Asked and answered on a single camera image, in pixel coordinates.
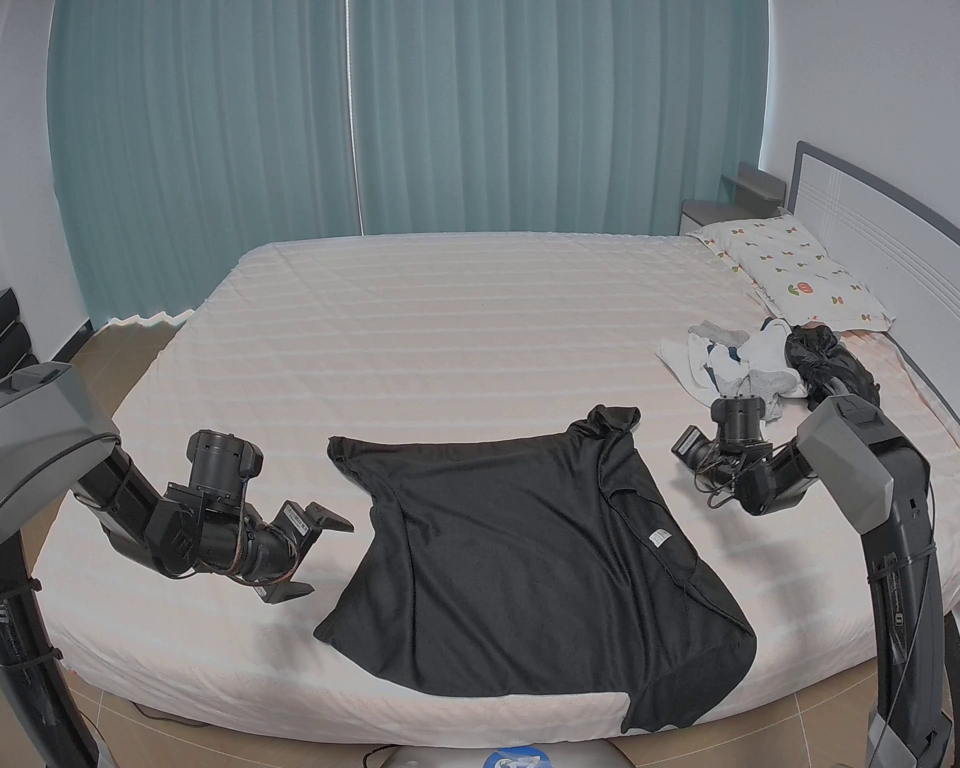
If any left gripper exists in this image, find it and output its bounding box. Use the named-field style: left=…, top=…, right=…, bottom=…
left=240, top=500, right=355, bottom=606

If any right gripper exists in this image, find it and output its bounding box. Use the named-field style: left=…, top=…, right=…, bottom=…
left=671, top=425, right=741, bottom=482

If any black T-shirt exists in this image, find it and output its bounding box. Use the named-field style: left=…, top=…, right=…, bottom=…
left=313, top=405, right=757, bottom=736

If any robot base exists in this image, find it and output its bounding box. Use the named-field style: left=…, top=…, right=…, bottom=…
left=367, top=738, right=625, bottom=768

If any pile of clothes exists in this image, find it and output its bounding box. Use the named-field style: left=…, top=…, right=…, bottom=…
left=658, top=318, right=808, bottom=421

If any bed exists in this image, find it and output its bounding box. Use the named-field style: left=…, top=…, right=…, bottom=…
left=30, top=138, right=960, bottom=741

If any black shiny garment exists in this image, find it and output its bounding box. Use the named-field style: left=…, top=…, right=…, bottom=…
left=783, top=324, right=881, bottom=412

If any white printed pillow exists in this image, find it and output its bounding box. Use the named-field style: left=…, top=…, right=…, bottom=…
left=686, top=213, right=898, bottom=333

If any grey bedside table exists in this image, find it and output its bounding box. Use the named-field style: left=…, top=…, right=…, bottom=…
left=680, top=161, right=786, bottom=235

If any blue-green curtain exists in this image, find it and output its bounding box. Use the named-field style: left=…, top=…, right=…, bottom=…
left=46, top=0, right=360, bottom=331
left=348, top=0, right=771, bottom=238

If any black chest of drawers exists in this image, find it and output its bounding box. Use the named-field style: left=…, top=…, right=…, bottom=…
left=0, top=288, right=40, bottom=378

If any black cable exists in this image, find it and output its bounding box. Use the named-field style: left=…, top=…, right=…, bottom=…
left=123, top=697, right=204, bottom=729

